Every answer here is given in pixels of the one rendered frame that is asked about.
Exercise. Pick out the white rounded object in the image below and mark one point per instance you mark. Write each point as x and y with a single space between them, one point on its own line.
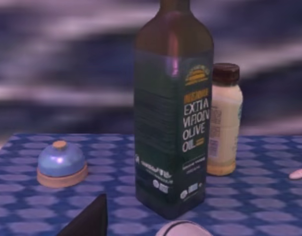
183 229

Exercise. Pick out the blue call bell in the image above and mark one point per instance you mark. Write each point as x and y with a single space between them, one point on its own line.
60 164

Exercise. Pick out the dark olive oil bottle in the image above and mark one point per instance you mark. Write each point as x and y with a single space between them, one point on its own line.
170 123

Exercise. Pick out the cream bottle with brown cap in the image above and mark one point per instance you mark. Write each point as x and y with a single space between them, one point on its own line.
224 137

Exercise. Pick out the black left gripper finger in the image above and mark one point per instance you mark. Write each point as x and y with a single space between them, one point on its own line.
92 218

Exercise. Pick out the small white oblong object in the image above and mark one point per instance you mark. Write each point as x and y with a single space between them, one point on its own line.
299 173

